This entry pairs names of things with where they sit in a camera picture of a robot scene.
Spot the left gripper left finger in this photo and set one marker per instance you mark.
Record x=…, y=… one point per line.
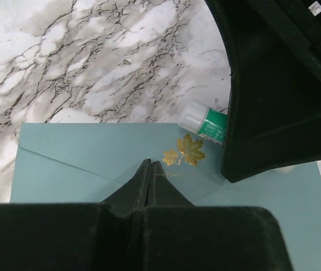
x=77, y=236

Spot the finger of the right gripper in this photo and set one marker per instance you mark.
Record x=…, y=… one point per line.
x=274, y=111

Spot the blue-grey envelope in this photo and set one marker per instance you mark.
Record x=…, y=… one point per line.
x=58, y=163

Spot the green glue stick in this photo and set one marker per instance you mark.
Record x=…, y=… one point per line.
x=204, y=121

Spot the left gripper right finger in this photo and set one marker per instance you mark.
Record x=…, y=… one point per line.
x=177, y=235

